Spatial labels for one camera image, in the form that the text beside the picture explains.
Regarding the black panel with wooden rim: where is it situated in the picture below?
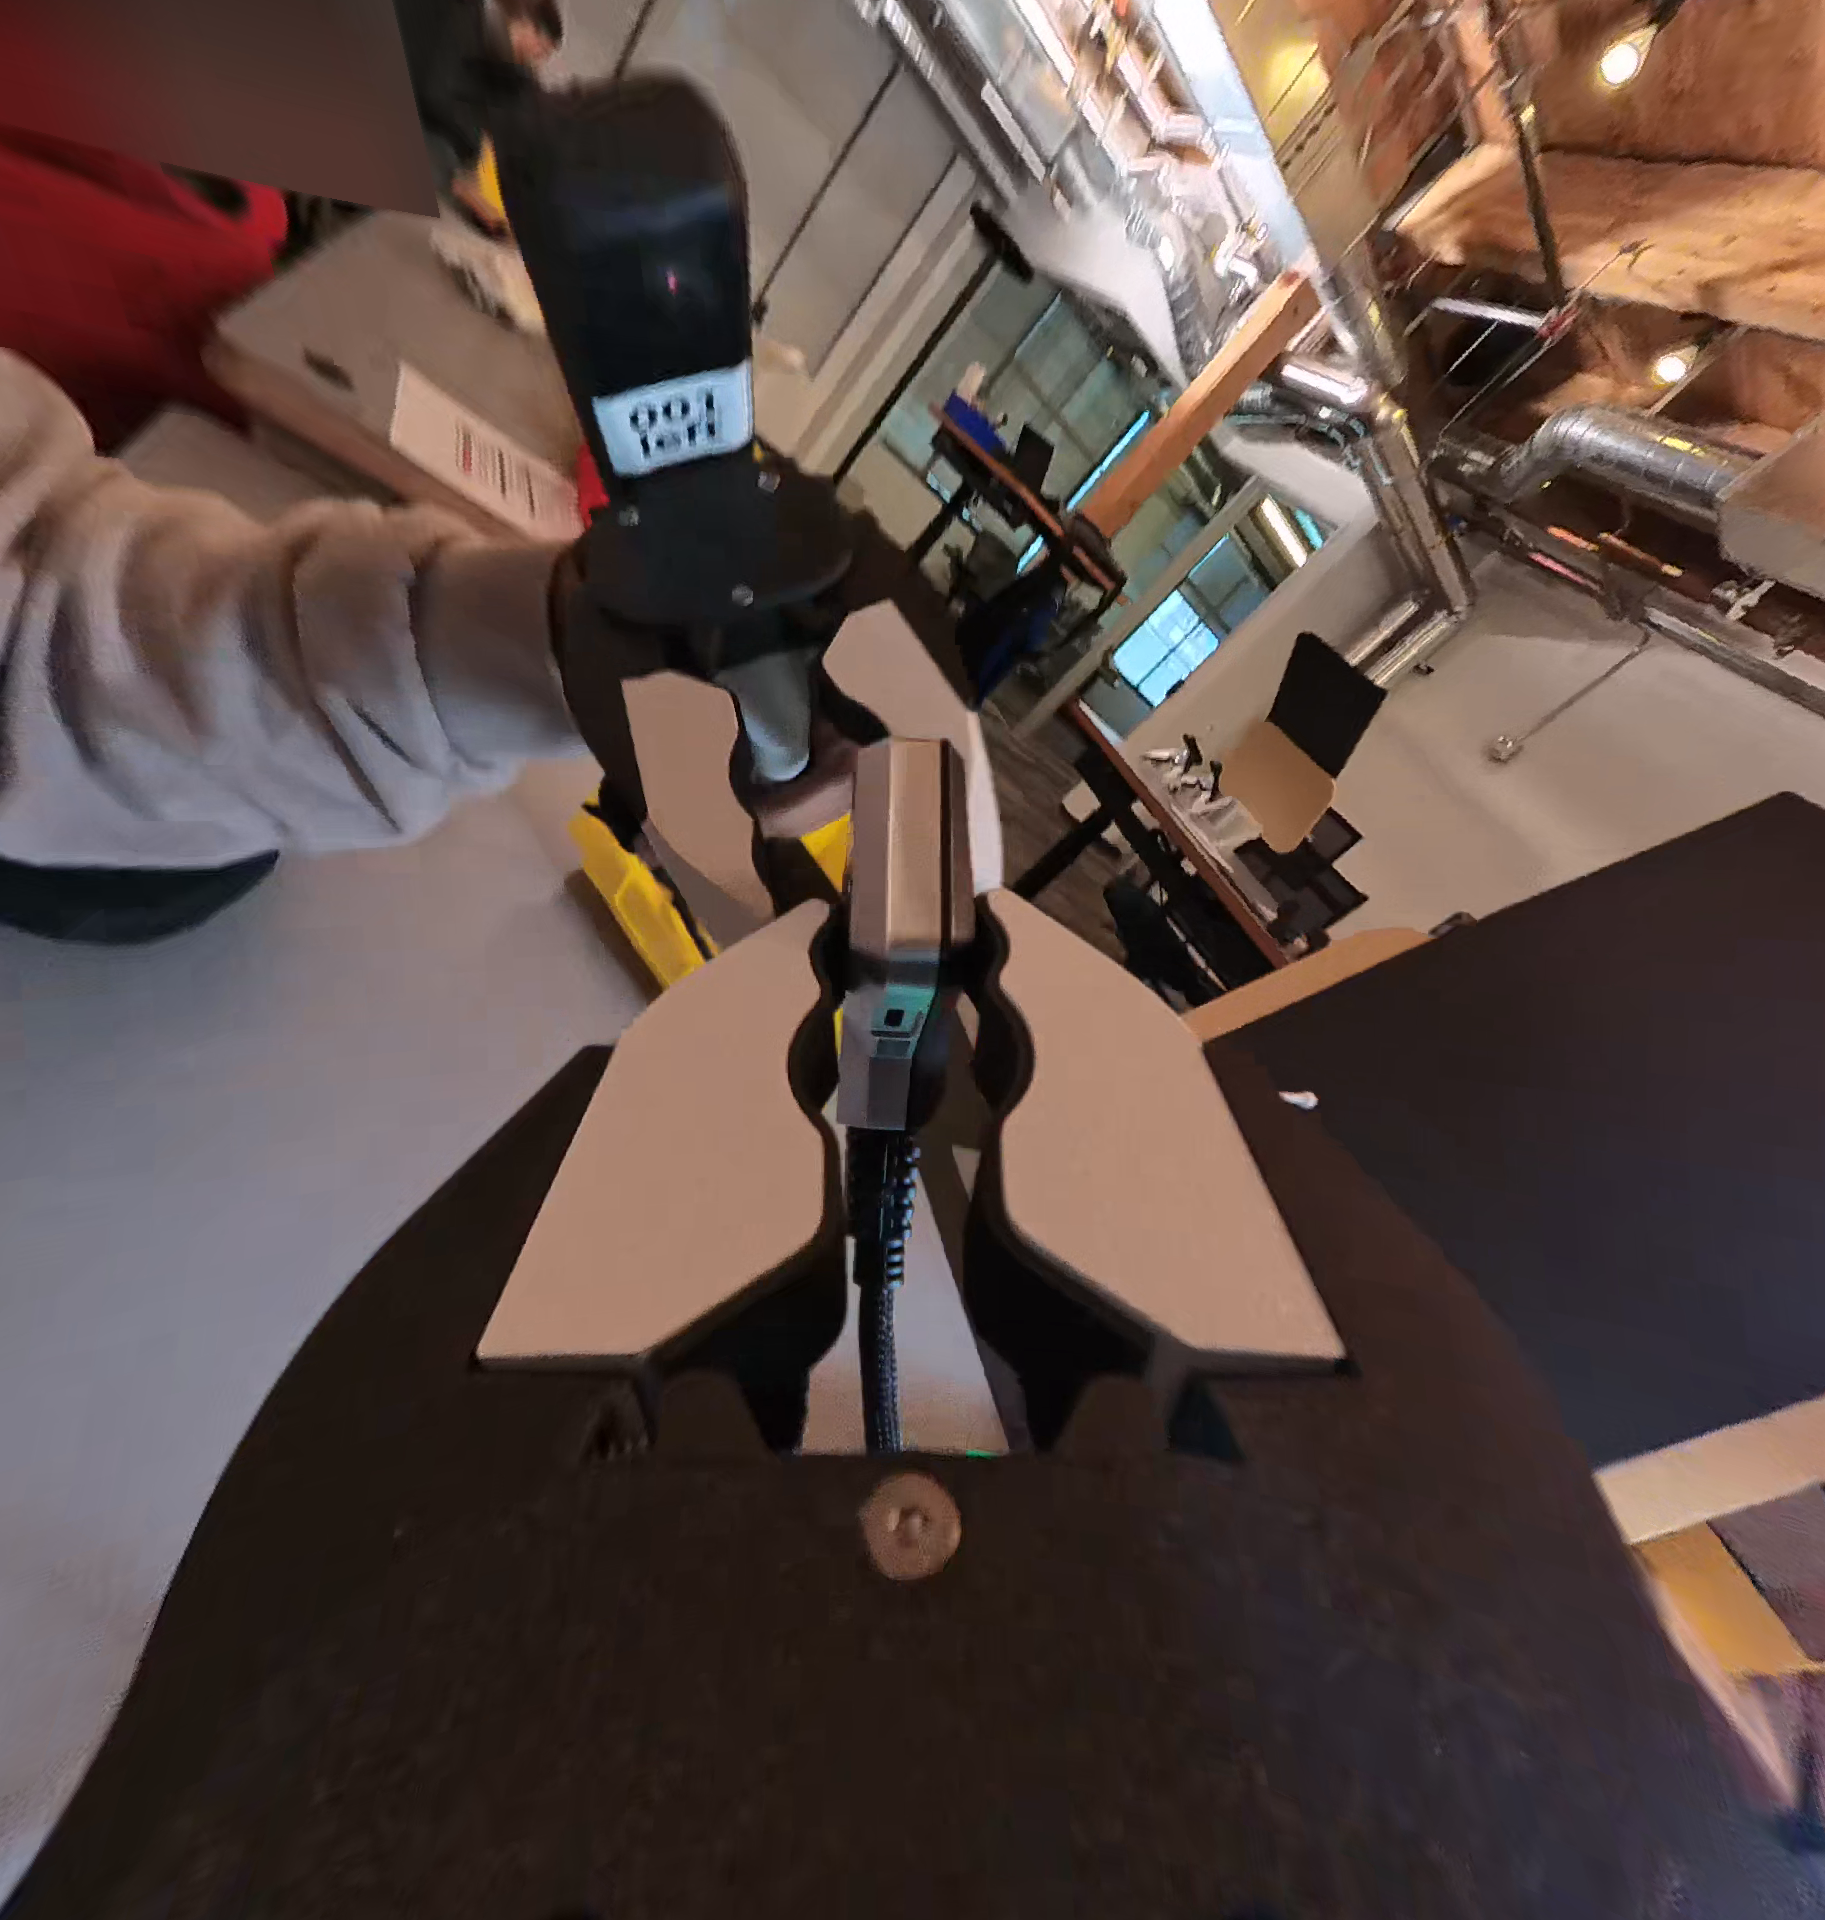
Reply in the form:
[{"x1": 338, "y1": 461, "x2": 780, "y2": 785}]
[
  {"x1": 1226, "y1": 632, "x2": 1389, "y2": 865},
  {"x1": 1178, "y1": 788, "x2": 1825, "y2": 1551}
]

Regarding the person's left forearm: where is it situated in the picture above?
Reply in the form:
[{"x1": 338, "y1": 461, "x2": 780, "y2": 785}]
[{"x1": 0, "y1": 316, "x2": 599, "y2": 880}]

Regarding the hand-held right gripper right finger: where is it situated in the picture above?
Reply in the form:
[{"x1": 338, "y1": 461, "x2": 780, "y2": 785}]
[{"x1": 960, "y1": 893, "x2": 1353, "y2": 1389}]

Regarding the yellow plastic bin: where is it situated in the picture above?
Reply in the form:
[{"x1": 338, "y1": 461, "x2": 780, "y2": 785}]
[{"x1": 566, "y1": 791, "x2": 859, "y2": 995}]

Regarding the wooden edged side table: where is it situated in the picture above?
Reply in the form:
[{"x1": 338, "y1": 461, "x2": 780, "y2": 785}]
[{"x1": 207, "y1": 210, "x2": 605, "y2": 548}]

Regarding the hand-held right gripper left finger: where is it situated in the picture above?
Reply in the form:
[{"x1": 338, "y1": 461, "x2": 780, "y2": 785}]
[{"x1": 475, "y1": 907, "x2": 852, "y2": 1389}]

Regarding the wooden office desk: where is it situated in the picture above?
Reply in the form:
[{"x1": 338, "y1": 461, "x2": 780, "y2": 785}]
[{"x1": 1058, "y1": 699, "x2": 1297, "y2": 997}]

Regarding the silver air duct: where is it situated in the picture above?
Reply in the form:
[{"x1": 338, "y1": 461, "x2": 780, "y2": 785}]
[{"x1": 1270, "y1": 353, "x2": 1825, "y2": 636}]

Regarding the black HDMI switch box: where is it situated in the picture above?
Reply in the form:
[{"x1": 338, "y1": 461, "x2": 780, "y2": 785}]
[{"x1": 843, "y1": 734, "x2": 983, "y2": 1142}]

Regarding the red ribbed plastic bin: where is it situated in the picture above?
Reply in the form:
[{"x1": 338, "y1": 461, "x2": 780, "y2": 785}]
[{"x1": 0, "y1": 120, "x2": 293, "y2": 449}]

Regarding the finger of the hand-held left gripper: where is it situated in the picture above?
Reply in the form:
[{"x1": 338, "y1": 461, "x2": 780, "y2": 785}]
[
  {"x1": 620, "y1": 668, "x2": 772, "y2": 956},
  {"x1": 819, "y1": 601, "x2": 1008, "y2": 897}
]

